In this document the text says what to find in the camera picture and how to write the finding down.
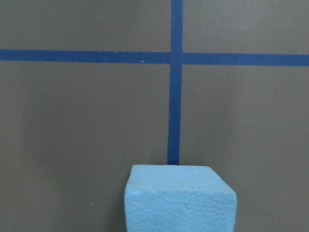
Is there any light blue block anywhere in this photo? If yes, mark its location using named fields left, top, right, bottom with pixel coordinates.
left=124, top=164, right=238, bottom=232

